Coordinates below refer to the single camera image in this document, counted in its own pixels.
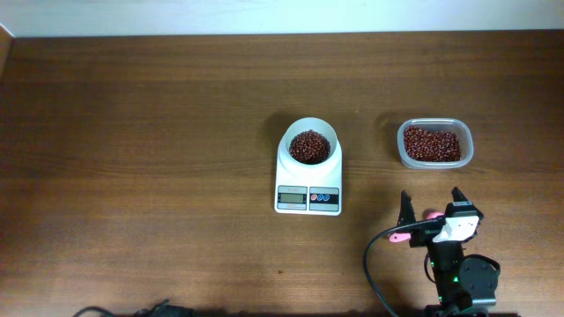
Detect pink measuring scoop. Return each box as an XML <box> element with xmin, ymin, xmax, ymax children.
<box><xmin>389</xmin><ymin>211</ymin><xmax>443</xmax><ymax>243</ymax></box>

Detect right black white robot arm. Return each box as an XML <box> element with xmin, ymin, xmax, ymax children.
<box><xmin>390</xmin><ymin>188</ymin><xmax>501</xmax><ymax>316</ymax></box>

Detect white digital kitchen scale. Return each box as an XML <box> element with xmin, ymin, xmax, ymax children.
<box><xmin>274</xmin><ymin>129</ymin><xmax>343</xmax><ymax>216</ymax></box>

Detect red beans pile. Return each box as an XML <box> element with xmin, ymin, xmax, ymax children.
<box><xmin>403</xmin><ymin>127</ymin><xmax>462</xmax><ymax>162</ymax></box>

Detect clear plastic bean container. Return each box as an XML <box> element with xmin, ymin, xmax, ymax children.
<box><xmin>397</xmin><ymin>118</ymin><xmax>474</xmax><ymax>170</ymax></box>

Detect red beans in bowl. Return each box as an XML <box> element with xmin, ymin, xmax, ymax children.
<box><xmin>289</xmin><ymin>129</ymin><xmax>330</xmax><ymax>165</ymax></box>

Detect white bowl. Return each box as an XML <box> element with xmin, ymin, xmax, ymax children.
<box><xmin>281</xmin><ymin>117</ymin><xmax>339</xmax><ymax>166</ymax></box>

